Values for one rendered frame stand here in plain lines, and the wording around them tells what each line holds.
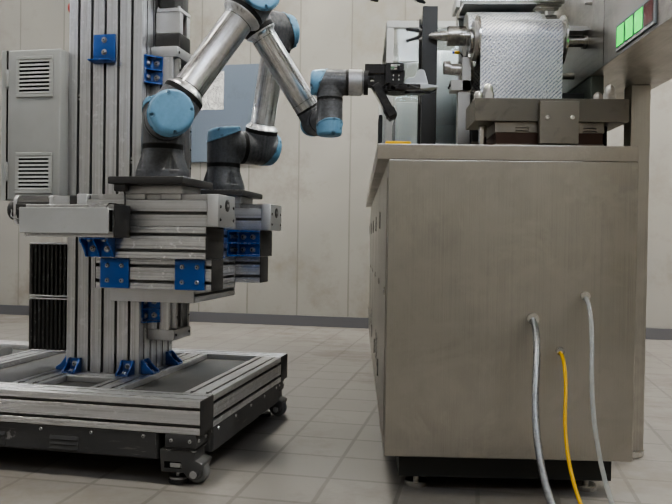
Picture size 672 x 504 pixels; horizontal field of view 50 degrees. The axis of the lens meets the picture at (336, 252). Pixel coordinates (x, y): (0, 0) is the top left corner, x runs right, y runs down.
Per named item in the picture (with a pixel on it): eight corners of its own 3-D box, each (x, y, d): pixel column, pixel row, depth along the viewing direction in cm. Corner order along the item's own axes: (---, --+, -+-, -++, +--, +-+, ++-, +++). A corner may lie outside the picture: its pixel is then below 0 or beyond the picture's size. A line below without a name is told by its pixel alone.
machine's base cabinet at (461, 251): (367, 349, 438) (369, 207, 437) (474, 352, 437) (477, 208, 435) (380, 495, 187) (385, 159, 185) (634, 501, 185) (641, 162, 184)
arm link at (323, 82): (311, 100, 216) (311, 71, 216) (348, 101, 215) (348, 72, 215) (309, 95, 208) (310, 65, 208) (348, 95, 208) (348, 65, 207)
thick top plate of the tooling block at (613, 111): (465, 130, 207) (465, 108, 207) (607, 131, 205) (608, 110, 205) (474, 120, 191) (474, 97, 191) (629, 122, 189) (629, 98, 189)
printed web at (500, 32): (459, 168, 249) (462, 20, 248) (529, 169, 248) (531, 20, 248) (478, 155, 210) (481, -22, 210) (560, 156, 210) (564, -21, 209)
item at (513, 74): (479, 115, 211) (480, 51, 210) (561, 116, 210) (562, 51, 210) (479, 114, 210) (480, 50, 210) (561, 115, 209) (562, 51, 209)
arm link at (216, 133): (201, 164, 259) (201, 126, 259) (235, 166, 267) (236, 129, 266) (214, 161, 249) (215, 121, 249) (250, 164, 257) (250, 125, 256)
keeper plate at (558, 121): (537, 144, 190) (538, 102, 190) (576, 144, 190) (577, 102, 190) (540, 143, 188) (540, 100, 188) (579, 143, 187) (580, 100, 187)
